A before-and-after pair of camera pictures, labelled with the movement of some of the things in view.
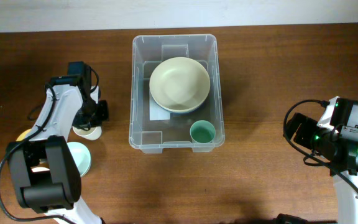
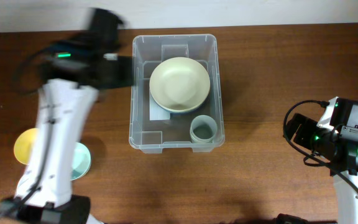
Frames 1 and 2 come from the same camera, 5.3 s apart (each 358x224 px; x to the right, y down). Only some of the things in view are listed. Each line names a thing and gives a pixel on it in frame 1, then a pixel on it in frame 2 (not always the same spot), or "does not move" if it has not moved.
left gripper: x=82 y=122 → x=126 y=66
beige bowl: x=179 y=84 does not move
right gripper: x=308 y=124 does not move
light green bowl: x=81 y=157 does not move
